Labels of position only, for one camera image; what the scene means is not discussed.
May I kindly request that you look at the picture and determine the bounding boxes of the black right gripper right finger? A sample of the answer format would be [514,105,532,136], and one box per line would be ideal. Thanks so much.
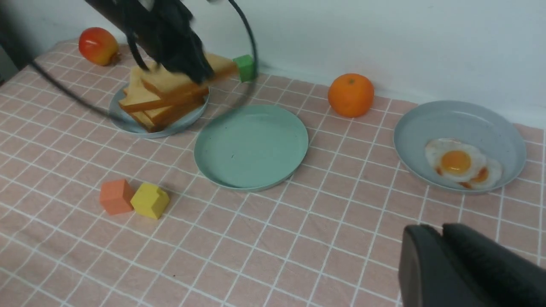
[442,223,546,307]

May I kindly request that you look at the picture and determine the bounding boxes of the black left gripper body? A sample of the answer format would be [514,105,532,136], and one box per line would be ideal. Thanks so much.
[151,0,214,85]

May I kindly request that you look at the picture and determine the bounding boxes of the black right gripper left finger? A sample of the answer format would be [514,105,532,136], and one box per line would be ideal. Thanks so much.
[398,225,486,307]

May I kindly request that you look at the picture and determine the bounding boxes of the toast slice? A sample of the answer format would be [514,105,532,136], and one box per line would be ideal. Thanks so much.
[118,67,209,116]
[141,52,238,99]
[119,88,210,132]
[129,111,181,133]

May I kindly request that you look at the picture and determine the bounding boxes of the fried egg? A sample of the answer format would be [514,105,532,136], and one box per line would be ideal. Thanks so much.
[424,138,486,183]
[458,159,503,190]

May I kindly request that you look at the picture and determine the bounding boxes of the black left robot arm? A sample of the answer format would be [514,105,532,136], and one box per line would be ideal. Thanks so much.
[87,0,214,85]

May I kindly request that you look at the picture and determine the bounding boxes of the green wooden cube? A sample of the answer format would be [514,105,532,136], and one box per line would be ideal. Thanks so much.
[232,54,258,82]

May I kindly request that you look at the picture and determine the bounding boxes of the red yellow apple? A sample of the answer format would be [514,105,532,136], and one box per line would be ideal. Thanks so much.
[78,27,119,67]

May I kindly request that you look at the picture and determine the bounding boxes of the light blue bread plate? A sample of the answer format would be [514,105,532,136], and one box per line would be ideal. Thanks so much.
[109,83,209,139]

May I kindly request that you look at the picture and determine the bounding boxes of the green centre plate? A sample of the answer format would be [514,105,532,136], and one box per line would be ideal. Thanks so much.
[194,104,309,192]

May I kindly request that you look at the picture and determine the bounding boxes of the grey blue egg plate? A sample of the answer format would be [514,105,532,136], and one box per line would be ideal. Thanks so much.
[393,100,527,195]

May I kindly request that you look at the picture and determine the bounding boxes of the yellow wooden block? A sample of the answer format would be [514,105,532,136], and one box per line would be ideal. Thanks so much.
[130,182,170,220]

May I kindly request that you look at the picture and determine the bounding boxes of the orange wooden block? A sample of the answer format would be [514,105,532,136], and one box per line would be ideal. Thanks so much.
[99,179,135,215]

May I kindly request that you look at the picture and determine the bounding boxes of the pink checkered tablecloth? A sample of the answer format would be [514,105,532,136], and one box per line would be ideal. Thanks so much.
[0,69,545,307]

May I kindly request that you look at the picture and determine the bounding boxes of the orange fruit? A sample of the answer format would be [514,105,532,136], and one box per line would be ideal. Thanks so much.
[327,73,375,118]

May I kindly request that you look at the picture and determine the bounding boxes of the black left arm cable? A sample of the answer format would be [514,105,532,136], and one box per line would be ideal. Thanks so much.
[28,0,260,124]

